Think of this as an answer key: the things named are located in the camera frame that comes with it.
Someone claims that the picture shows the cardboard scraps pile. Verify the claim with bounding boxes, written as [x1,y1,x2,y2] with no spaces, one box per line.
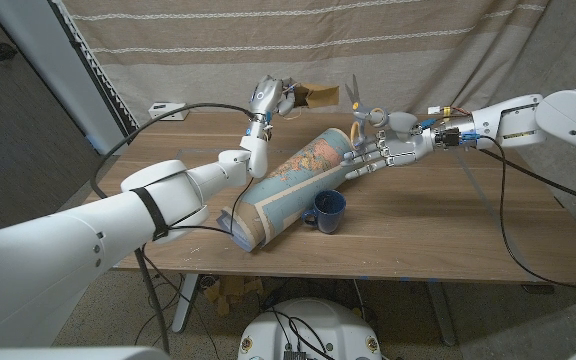
[202,275,265,317]

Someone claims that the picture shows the black triangle-patterned trim strip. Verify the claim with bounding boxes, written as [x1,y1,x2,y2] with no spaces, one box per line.
[50,0,142,144]

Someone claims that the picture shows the white power strip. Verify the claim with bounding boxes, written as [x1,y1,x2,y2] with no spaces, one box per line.
[148,102,191,122]

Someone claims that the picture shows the beige striped curtain backdrop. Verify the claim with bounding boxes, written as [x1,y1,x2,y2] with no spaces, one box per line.
[60,0,552,129]

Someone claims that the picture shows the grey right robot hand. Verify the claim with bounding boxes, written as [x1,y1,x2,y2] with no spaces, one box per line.
[340,110,439,181]

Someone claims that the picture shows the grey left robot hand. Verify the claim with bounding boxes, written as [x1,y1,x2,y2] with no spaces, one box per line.
[247,74,297,124]

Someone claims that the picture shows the black torso cable loop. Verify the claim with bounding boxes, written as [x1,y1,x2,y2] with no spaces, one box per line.
[269,309,330,357]

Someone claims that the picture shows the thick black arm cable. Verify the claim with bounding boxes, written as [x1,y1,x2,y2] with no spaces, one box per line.
[89,102,257,356]
[477,147,576,211]

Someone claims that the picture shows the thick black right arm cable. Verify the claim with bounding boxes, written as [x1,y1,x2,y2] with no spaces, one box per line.
[477,147,576,211]

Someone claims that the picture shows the dark blue mug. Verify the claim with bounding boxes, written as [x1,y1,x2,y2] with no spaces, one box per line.
[301,189,348,235]

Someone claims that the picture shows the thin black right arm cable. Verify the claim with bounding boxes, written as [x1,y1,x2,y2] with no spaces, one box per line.
[477,134,576,293]

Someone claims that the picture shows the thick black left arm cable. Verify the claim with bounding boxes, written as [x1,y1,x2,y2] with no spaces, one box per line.
[89,102,257,356]

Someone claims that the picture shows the grey orange scissors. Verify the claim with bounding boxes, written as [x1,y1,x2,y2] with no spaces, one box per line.
[344,73,388,151]

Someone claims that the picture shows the rolled world map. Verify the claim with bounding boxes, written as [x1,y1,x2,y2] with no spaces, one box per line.
[217,128,369,253]

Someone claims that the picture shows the black door handle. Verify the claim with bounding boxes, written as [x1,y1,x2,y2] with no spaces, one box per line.
[0,42,19,64]

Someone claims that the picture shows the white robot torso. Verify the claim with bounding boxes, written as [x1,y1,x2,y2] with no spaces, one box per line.
[237,298,382,360]

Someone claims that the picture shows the white door frame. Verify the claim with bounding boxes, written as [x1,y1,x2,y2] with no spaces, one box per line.
[0,0,129,156]

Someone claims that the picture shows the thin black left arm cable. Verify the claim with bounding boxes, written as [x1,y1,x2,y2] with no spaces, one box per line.
[140,177,255,360]

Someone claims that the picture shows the brown paper bag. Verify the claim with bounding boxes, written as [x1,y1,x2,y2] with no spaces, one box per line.
[281,77,341,120]

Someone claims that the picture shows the dark textured door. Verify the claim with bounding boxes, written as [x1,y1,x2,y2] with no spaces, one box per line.
[0,0,104,236]

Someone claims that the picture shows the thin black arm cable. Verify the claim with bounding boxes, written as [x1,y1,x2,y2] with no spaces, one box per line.
[477,134,576,293]
[140,177,255,360]

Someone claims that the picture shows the white table leg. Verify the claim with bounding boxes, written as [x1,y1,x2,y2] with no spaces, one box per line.
[425,280,458,347]
[171,273,200,335]

